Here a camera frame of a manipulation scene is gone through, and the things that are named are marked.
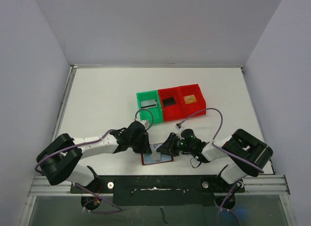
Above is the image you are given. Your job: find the red leather card holder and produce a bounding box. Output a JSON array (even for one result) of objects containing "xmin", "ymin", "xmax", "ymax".
[{"xmin": 141, "ymin": 143, "xmax": 173, "ymax": 166}]

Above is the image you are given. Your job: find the thin white card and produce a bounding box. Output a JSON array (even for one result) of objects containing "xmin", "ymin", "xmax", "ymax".
[{"xmin": 140, "ymin": 99, "xmax": 157, "ymax": 109}]

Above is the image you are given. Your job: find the green plastic bin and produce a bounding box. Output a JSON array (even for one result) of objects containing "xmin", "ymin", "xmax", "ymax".
[{"xmin": 136, "ymin": 90, "xmax": 164, "ymax": 124}]

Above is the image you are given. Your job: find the red bin with gold card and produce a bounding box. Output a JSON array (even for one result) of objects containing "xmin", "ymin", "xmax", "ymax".
[{"xmin": 178, "ymin": 84, "xmax": 207, "ymax": 117}]

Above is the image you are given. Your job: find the red bin with black card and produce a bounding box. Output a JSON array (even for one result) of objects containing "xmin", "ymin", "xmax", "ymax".
[{"xmin": 158, "ymin": 87, "xmax": 185, "ymax": 122}]

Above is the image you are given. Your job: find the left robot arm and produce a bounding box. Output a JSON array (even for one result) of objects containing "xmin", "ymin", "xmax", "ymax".
[{"xmin": 35, "ymin": 120, "xmax": 151, "ymax": 192}]

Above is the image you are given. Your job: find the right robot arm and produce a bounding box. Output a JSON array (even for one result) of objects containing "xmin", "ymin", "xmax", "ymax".
[{"xmin": 156, "ymin": 129, "xmax": 273, "ymax": 191}]

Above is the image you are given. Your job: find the gold credit card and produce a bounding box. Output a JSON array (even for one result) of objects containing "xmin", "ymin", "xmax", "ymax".
[{"xmin": 184, "ymin": 95, "xmax": 197, "ymax": 104}]

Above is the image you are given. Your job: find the black credit card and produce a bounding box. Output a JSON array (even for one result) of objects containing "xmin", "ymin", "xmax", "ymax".
[{"xmin": 162, "ymin": 97, "xmax": 176, "ymax": 107}]

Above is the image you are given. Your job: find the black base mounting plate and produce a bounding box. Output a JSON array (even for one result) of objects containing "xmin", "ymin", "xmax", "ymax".
[{"xmin": 70, "ymin": 174, "xmax": 245, "ymax": 207}]

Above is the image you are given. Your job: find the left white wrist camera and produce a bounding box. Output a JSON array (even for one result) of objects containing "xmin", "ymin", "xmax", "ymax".
[{"xmin": 139, "ymin": 120, "xmax": 151, "ymax": 129}]

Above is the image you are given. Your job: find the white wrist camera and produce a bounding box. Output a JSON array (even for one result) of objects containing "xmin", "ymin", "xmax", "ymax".
[
  {"xmin": 139, "ymin": 120, "xmax": 151, "ymax": 129},
  {"xmin": 175, "ymin": 123, "xmax": 185, "ymax": 137}
]

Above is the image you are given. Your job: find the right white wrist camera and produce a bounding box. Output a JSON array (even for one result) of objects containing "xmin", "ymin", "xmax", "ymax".
[{"xmin": 175, "ymin": 123, "xmax": 185, "ymax": 137}]

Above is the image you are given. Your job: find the aluminium front rail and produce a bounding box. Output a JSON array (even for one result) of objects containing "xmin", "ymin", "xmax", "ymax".
[{"xmin": 240, "ymin": 174, "xmax": 291, "ymax": 195}]

